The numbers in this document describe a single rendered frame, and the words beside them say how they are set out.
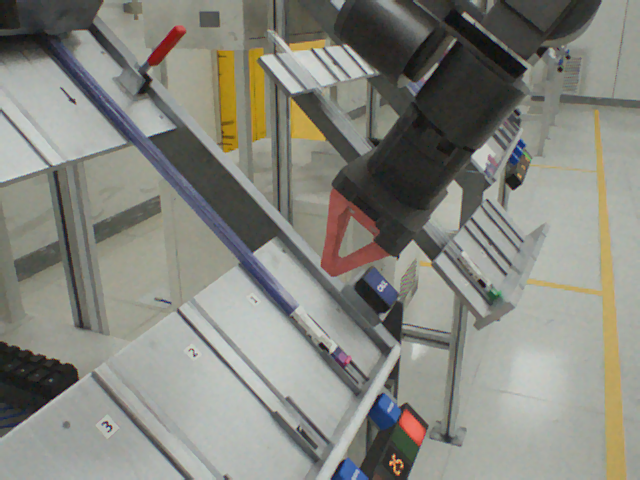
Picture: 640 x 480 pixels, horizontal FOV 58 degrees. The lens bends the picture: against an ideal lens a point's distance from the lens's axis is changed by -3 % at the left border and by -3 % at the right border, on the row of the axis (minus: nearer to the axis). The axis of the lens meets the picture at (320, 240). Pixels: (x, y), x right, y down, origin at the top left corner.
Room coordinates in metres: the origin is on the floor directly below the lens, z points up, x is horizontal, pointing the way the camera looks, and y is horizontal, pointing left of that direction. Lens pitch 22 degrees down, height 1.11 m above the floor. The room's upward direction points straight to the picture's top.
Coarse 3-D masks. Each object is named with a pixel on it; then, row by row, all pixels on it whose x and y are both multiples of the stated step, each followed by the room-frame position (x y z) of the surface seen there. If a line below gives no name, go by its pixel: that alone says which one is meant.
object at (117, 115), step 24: (48, 48) 0.67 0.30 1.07; (72, 72) 0.66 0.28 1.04; (96, 96) 0.65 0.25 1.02; (120, 120) 0.64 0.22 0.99; (144, 144) 0.63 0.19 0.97; (168, 168) 0.62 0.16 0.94; (192, 192) 0.61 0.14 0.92; (216, 216) 0.60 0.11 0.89; (240, 240) 0.59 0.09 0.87; (288, 312) 0.56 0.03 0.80; (336, 360) 0.53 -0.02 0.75
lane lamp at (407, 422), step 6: (402, 414) 0.55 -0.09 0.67; (408, 414) 0.55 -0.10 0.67; (402, 420) 0.54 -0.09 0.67; (408, 420) 0.54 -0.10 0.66; (414, 420) 0.55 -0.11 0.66; (402, 426) 0.53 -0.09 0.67; (408, 426) 0.54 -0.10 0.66; (414, 426) 0.54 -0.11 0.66; (420, 426) 0.55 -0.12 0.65; (408, 432) 0.53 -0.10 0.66; (414, 432) 0.53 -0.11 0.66; (420, 432) 0.54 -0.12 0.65; (414, 438) 0.53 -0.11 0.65; (420, 438) 0.53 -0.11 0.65; (420, 444) 0.52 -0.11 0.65
